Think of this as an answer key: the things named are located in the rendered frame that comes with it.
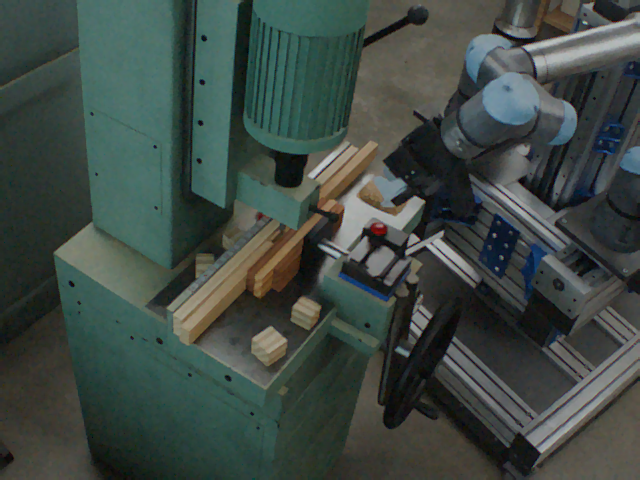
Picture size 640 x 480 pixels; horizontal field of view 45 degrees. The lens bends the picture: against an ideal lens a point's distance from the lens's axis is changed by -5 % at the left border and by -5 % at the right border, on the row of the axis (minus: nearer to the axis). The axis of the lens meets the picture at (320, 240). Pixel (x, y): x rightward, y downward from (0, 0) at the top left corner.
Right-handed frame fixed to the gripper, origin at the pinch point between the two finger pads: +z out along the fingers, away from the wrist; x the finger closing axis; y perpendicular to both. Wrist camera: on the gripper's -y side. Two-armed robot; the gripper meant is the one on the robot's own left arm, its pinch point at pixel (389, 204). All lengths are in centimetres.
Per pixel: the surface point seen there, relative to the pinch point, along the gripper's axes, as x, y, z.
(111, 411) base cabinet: 27, 3, 89
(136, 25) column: 14, 50, 0
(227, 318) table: 24.9, 4.6, 23.7
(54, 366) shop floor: 11, 21, 138
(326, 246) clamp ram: 4.1, 1.2, 15.1
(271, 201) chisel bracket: 7.8, 14.2, 13.4
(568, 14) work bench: -287, -24, 87
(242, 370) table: 32.7, -2.7, 19.3
